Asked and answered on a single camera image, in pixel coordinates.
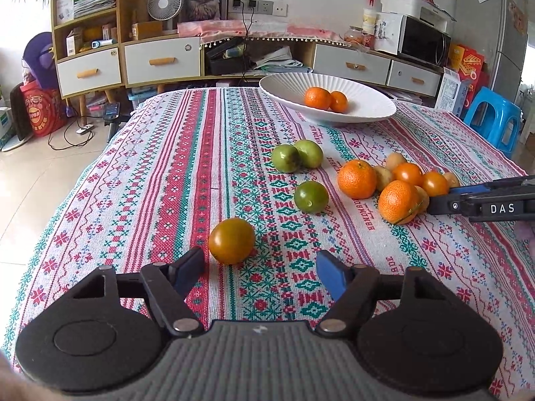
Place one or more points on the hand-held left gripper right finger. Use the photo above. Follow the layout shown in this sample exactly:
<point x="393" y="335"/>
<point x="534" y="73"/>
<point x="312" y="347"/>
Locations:
<point x="331" y="275"/>

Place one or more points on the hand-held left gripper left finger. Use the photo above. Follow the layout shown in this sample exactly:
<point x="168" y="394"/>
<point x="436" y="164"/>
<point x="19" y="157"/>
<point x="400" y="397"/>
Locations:
<point x="189" y="270"/>

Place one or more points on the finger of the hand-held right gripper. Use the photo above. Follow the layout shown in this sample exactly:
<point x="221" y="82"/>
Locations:
<point x="470" y="190"/>
<point x="443" y="205"/>

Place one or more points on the brown longan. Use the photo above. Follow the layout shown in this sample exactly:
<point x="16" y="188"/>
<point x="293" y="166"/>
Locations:
<point x="451" y="179"/>
<point x="396" y="160"/>
<point x="423" y="198"/>
<point x="383" y="178"/>

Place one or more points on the orange tomato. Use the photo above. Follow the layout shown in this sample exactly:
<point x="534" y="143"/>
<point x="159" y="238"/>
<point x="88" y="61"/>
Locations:
<point x="434" y="183"/>
<point x="408" y="173"/>

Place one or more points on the large orange-green tomato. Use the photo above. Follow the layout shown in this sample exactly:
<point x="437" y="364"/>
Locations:
<point x="232" y="240"/>

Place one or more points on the green tomato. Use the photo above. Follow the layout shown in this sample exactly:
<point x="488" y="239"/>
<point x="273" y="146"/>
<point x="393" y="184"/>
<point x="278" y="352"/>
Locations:
<point x="285" y="158"/>
<point x="311" y="152"/>
<point x="311" y="197"/>

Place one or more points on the white ribbed bowl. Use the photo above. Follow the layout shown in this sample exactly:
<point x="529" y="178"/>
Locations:
<point x="288" y="87"/>

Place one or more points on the blue plastic stool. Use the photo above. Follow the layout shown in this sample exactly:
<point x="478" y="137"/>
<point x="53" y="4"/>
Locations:
<point x="493" y="108"/>

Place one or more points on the patterned woven tablecloth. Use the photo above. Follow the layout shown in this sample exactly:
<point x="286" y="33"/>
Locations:
<point x="167" y="175"/>

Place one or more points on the white blue carton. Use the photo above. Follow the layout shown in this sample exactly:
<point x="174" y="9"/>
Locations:
<point x="451" y="92"/>

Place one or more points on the red gift boxes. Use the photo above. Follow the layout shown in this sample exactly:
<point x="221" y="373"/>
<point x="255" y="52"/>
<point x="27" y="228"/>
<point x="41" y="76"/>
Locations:
<point x="470" y="60"/>

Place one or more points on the silver refrigerator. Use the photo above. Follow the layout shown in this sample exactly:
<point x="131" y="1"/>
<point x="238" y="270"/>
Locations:
<point x="501" y="50"/>

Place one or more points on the small mandarin orange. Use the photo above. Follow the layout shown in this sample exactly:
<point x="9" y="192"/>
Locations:
<point x="339" y="102"/>

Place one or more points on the white microwave oven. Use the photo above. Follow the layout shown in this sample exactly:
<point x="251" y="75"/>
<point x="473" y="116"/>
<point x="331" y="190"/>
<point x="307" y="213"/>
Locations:
<point x="422" y="41"/>

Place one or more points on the clear plastic storage bin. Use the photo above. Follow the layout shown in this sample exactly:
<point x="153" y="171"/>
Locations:
<point x="140" y="100"/>

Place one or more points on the phone on tripod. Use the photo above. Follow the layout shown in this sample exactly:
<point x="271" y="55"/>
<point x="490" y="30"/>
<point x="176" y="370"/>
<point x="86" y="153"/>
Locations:
<point x="112" y="110"/>

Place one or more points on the glass jar orange contents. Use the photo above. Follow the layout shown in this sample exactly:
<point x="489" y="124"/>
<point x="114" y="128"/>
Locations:
<point x="357" y="36"/>

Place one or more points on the white canister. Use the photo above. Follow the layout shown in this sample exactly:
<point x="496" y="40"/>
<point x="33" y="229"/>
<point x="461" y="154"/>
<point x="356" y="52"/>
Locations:
<point x="370" y="21"/>

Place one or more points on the black storage box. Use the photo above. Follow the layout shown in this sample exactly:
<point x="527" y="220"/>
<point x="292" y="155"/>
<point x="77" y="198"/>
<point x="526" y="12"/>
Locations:
<point x="223" y="64"/>

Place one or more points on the long low wooden cabinet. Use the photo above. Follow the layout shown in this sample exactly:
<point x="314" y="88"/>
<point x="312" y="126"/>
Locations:
<point x="305" y="48"/>

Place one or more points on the red printed bag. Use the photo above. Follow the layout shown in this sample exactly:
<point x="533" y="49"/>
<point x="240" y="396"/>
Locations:
<point x="41" y="110"/>

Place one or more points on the black flat screen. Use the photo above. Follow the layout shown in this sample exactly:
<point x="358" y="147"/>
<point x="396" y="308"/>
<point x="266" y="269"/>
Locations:
<point x="19" y="112"/>

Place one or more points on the white cardboard box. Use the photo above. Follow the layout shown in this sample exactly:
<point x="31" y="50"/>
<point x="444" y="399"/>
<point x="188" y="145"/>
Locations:
<point x="6" y="127"/>

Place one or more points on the wooden single-drawer cabinet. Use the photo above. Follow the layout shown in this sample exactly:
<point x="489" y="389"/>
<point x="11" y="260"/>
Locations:
<point x="163" y="35"/>

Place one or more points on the small cardboard box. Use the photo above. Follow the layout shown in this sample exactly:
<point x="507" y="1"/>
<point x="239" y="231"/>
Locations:
<point x="146" y="30"/>

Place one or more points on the pink tasselled cloth runner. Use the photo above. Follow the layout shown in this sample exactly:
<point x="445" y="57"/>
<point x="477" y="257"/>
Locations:
<point x="267" y="29"/>

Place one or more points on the purple bag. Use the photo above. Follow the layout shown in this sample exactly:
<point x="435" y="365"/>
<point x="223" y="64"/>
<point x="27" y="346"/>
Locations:
<point x="39" y="58"/>

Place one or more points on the small white desk fan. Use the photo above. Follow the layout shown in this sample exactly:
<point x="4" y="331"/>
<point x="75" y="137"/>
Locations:
<point x="165" y="3"/>

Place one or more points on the tall wooden shelf cabinet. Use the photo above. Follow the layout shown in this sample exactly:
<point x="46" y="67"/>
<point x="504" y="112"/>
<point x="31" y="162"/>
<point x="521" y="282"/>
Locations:
<point x="121" y="8"/>

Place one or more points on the stack of papers on shelf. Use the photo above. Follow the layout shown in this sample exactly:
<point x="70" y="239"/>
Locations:
<point x="94" y="4"/>

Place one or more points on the white wall socket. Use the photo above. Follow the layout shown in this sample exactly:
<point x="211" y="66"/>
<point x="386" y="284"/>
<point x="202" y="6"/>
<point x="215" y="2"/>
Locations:
<point x="264" y="7"/>
<point x="281" y="8"/>

